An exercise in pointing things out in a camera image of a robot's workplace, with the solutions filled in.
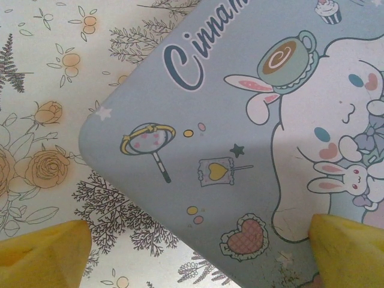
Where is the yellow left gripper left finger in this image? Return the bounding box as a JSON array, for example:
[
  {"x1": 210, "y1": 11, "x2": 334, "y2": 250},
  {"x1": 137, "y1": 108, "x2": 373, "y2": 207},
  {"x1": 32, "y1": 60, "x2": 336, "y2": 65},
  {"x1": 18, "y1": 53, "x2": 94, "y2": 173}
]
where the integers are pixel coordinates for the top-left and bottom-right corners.
[{"x1": 0, "y1": 219, "x2": 92, "y2": 288}]

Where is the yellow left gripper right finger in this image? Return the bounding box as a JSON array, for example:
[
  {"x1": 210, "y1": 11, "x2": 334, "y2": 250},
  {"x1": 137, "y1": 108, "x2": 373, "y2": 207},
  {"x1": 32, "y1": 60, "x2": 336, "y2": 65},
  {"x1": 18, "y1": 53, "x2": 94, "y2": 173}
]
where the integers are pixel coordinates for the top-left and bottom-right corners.
[{"x1": 308, "y1": 212, "x2": 384, "y2": 288}]

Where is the blue cartoon tin box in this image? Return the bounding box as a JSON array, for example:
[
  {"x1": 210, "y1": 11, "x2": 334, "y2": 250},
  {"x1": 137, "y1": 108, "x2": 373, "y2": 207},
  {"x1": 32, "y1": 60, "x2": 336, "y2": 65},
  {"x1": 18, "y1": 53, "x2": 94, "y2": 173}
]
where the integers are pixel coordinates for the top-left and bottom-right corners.
[{"x1": 78, "y1": 0, "x2": 384, "y2": 288}]

